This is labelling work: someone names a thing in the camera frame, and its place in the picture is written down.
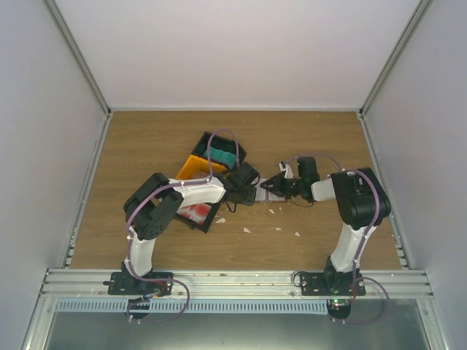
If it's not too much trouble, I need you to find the orange plastic bin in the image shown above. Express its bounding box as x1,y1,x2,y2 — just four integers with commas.
175,155,227,180

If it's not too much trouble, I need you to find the aluminium front rail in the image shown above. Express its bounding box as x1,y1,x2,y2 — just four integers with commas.
39,269,433,299

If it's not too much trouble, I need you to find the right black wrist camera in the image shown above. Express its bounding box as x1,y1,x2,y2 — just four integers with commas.
297,157,320,184

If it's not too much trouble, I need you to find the black bin with red cards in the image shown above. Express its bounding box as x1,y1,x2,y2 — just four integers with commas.
174,203,220,233

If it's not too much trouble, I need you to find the white card with brown print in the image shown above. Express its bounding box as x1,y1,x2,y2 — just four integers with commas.
262,178,284,202

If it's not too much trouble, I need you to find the brown leather card holder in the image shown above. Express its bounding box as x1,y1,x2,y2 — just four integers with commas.
255,178,286,203

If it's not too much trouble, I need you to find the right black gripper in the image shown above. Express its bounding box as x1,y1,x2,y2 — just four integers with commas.
260,174,304,199

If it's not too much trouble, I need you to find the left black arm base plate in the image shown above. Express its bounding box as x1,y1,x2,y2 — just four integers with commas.
103,270,174,296

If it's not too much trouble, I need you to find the black bin with teal cards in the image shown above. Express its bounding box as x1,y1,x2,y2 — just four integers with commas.
191,131,247,169

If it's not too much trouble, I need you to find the grey slotted cable duct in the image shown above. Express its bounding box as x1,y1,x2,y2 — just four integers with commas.
55,298,328,315

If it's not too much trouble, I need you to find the teal card stack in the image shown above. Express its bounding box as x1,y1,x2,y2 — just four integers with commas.
209,147,239,168

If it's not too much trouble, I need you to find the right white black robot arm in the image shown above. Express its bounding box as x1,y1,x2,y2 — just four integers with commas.
260,168,391,295

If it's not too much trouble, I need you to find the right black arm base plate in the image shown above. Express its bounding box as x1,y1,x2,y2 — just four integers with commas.
291,271,366,297

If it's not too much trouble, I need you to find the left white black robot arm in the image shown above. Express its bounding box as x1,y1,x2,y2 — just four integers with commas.
122,168,260,295

